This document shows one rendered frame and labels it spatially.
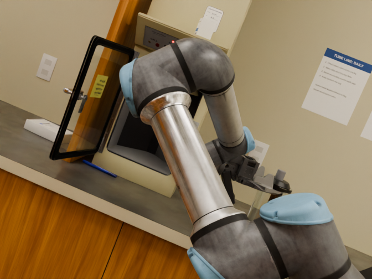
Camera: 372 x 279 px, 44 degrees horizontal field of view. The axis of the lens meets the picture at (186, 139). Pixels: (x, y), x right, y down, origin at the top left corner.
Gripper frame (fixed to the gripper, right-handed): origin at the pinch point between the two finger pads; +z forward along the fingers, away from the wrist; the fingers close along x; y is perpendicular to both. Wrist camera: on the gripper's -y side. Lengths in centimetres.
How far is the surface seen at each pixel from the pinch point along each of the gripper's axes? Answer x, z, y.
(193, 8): 26, -42, 46
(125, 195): 8.3, -43.1, -19.6
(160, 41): 21, -49, 31
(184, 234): -9.5, -24.3, -20.1
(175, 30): 16, -46, 36
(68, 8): 83, -89, 32
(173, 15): 28, -47, 42
